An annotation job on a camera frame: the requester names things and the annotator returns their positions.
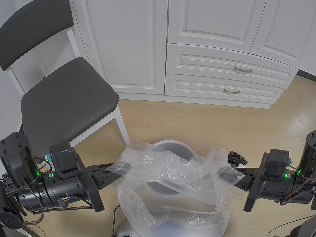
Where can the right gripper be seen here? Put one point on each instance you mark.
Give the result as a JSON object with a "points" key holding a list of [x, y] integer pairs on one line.
{"points": [[271, 189]]}

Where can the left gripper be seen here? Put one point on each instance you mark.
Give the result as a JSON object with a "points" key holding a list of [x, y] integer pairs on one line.
{"points": [[74, 191]]}

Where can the black plastic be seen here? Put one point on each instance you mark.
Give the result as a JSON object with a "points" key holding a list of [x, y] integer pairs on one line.
{"points": [[237, 158]]}

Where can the clear plastic bag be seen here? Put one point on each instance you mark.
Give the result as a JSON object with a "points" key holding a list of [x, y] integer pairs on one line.
{"points": [[177, 171]]}

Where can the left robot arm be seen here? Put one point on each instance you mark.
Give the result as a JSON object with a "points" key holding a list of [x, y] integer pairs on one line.
{"points": [[17, 157]]}

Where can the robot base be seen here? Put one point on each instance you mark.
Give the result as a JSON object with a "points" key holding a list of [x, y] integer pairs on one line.
{"points": [[128, 231]]}

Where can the white trash bin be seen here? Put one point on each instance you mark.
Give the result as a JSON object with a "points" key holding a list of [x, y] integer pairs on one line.
{"points": [[182, 149]]}

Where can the grey padded white chair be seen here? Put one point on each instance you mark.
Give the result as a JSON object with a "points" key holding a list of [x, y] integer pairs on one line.
{"points": [[69, 100]]}

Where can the white wardrobe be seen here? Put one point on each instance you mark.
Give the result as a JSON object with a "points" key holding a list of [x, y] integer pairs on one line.
{"points": [[209, 13]]}

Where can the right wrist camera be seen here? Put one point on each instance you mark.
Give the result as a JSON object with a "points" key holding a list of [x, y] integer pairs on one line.
{"points": [[276, 162]]}

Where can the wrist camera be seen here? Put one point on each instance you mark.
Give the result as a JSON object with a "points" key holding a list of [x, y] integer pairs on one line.
{"points": [[276, 162], [64, 159]]}

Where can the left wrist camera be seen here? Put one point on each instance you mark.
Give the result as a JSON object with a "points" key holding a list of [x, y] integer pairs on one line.
{"points": [[64, 159]]}

